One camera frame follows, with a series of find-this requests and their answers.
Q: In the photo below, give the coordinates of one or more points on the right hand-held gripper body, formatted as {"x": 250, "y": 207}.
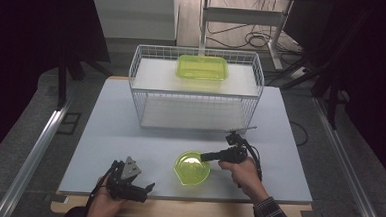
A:
{"x": 235, "y": 154}

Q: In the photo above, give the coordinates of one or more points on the person's right hand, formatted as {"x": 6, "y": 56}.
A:
{"x": 242, "y": 176}

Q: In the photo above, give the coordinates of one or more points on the white power strip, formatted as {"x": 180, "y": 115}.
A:
{"x": 299, "y": 73}

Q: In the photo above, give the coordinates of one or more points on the white metal desk frame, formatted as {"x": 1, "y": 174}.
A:
{"x": 242, "y": 16}

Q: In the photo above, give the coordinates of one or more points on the yellow-green rectangular plastic tray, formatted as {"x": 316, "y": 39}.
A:
{"x": 202, "y": 68}

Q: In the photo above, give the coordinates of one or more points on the white cabinet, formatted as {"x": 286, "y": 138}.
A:
{"x": 135, "y": 15}

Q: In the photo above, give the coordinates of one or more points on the person's left hand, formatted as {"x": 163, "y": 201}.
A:
{"x": 104, "y": 202}

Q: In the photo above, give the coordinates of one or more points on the aluminium rail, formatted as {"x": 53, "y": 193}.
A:
{"x": 33, "y": 157}
{"x": 348, "y": 166}

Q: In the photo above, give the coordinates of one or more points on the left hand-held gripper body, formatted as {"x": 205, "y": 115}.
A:
{"x": 123, "y": 185}

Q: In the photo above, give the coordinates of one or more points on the black metal stand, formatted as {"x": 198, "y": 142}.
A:
{"x": 62, "y": 81}
{"x": 332, "y": 92}

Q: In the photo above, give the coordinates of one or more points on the yellow-green plastic bowl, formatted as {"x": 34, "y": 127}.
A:
{"x": 191, "y": 170}

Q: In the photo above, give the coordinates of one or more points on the dark square floor hatch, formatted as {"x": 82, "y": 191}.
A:
{"x": 69, "y": 123}

